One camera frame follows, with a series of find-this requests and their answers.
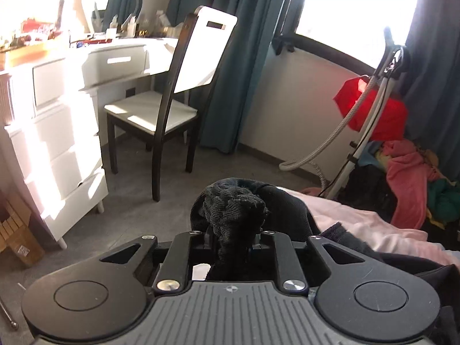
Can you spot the metal pole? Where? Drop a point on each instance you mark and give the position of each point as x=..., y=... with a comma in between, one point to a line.
x=8, y=316

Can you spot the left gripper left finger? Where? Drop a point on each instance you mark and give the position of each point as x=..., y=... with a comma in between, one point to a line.
x=188, y=259

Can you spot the pink garment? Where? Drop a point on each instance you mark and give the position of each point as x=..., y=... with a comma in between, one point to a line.
x=408, y=175

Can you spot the white dresser desk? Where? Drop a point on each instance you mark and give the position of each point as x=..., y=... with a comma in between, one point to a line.
x=50, y=123

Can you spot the pastel bed sheet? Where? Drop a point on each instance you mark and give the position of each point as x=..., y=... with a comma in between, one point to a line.
x=379, y=235

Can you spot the black pants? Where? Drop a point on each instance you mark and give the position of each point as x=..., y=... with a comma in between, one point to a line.
x=235, y=210

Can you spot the blue-grey right curtain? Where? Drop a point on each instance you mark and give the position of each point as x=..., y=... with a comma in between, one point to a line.
x=430, y=89

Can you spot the teal left curtain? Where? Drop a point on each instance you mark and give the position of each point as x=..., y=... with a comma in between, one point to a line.
x=241, y=68

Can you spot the green garment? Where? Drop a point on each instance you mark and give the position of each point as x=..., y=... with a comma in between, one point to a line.
x=443, y=200

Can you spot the cardboard box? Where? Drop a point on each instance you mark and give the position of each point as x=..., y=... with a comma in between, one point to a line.
x=16, y=235

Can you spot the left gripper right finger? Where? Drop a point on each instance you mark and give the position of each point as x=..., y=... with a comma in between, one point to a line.
x=276, y=259

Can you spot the dark chair white back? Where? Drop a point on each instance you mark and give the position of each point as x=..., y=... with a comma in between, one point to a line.
x=154, y=117

